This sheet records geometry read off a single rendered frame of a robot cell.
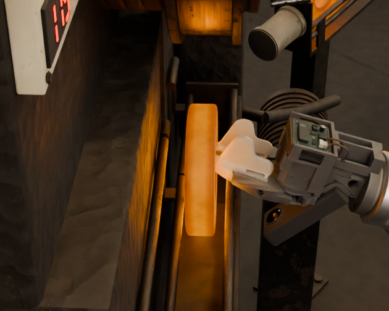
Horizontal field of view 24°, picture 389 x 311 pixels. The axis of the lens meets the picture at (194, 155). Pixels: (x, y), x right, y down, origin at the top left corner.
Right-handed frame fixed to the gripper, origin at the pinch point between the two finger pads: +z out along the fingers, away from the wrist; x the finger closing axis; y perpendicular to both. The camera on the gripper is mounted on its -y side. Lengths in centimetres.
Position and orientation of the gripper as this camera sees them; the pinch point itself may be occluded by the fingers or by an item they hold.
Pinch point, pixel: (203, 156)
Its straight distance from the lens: 105.7
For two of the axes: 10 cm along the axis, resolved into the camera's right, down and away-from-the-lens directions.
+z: -9.6, -2.6, -1.1
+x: -0.6, 5.8, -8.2
